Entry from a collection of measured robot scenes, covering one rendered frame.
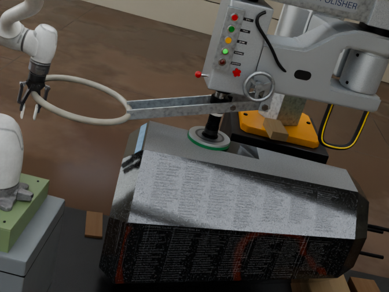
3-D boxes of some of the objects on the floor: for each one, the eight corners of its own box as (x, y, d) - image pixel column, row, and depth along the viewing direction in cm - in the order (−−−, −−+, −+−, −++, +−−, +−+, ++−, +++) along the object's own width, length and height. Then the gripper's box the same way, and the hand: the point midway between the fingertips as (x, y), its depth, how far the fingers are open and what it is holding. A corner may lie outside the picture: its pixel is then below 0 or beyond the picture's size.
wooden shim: (86, 212, 338) (86, 210, 337) (102, 214, 340) (102, 212, 339) (84, 236, 316) (84, 234, 315) (101, 238, 318) (102, 236, 317)
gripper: (18, 71, 233) (7, 119, 242) (59, 78, 241) (48, 124, 251) (15, 64, 239) (6, 112, 248) (57, 71, 247) (46, 116, 257)
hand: (29, 112), depth 248 cm, fingers closed on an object, 5 cm apart
